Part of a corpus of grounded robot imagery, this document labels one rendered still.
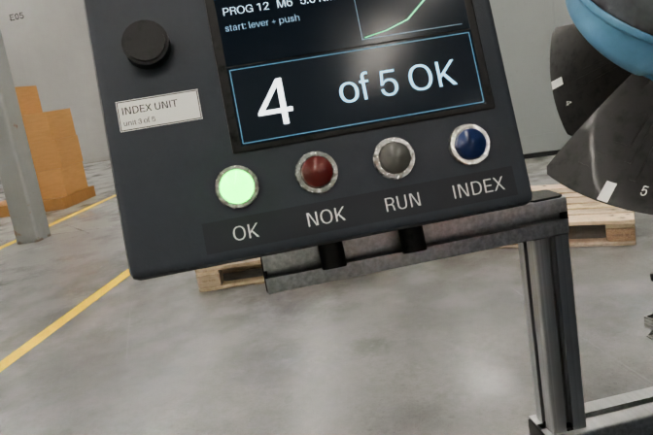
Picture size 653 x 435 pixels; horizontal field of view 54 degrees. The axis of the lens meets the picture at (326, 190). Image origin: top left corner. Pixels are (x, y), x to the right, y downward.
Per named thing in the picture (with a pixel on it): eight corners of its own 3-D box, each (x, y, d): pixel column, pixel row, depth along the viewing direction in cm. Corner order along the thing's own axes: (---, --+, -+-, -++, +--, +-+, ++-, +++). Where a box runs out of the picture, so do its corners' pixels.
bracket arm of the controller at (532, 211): (551, 224, 53) (547, 189, 52) (570, 233, 50) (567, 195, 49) (264, 283, 50) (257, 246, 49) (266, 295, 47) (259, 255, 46)
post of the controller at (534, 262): (568, 410, 56) (546, 188, 52) (587, 427, 53) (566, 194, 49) (535, 418, 55) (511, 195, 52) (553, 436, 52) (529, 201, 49)
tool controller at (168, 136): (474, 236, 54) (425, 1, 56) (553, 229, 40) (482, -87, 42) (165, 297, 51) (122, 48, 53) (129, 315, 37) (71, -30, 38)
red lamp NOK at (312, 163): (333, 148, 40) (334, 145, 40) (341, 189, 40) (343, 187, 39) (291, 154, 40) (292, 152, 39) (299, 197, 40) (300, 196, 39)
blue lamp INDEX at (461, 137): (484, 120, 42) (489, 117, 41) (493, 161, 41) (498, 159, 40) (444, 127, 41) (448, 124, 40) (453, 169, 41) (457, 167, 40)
